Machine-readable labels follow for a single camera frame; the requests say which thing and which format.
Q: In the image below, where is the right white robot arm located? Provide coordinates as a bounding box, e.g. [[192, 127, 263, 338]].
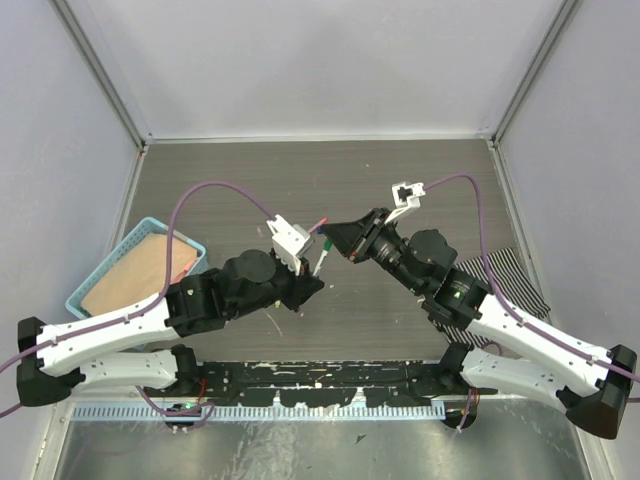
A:
[[321, 208, 637, 440]]

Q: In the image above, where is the striped black white cloth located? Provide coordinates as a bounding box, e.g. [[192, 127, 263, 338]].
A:
[[431, 247, 550, 348]]

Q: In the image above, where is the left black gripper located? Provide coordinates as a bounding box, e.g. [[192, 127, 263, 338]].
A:
[[230, 248, 325, 319]]

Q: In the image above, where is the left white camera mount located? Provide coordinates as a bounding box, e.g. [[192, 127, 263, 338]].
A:
[[266, 215, 313, 276]]

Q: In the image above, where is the light blue plastic basket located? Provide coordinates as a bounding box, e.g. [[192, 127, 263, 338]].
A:
[[65, 215, 208, 324]]

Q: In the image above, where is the pink highlighter pen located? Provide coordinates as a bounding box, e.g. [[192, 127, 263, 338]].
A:
[[308, 217, 328, 234]]

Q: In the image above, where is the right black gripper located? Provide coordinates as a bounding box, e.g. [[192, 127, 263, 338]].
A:
[[319, 208, 424, 295]]

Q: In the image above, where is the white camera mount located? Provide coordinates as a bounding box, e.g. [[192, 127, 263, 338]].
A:
[[266, 215, 313, 276], [385, 181, 426, 224]]

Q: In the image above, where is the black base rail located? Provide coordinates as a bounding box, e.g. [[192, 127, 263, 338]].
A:
[[144, 361, 468, 408]]

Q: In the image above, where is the white marker green end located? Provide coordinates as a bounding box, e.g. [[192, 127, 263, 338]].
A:
[[313, 249, 329, 277]]

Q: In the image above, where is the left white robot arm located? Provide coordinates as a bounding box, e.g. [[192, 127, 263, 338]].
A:
[[16, 250, 325, 407]]

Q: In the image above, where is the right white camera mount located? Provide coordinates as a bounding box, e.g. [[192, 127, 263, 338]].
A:
[[385, 181, 426, 224]]

